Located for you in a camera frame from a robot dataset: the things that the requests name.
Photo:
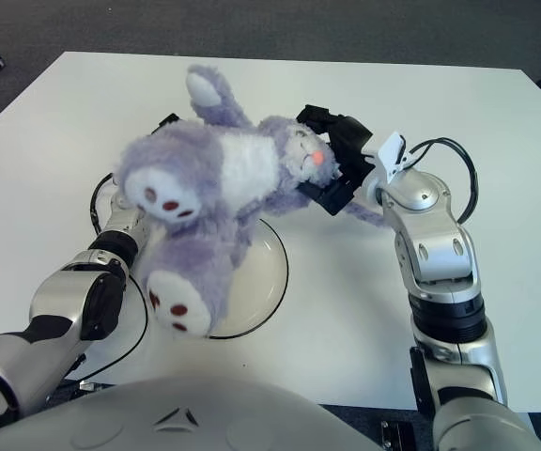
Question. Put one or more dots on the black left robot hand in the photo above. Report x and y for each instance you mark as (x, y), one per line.
(169, 119)

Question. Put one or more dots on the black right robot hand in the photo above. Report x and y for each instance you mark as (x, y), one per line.
(350, 141)

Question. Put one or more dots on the purple plush bunny doll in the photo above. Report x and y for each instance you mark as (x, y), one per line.
(205, 188)

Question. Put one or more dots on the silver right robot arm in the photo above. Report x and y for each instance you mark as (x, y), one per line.
(435, 225)

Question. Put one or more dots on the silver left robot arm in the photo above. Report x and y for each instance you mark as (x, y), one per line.
(64, 291)

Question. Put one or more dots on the white plate with black rim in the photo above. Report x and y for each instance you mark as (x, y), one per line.
(261, 282)

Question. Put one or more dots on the grey robot torso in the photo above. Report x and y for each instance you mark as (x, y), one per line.
(158, 413)

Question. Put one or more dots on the black metal bracket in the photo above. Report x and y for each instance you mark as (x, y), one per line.
(395, 437)

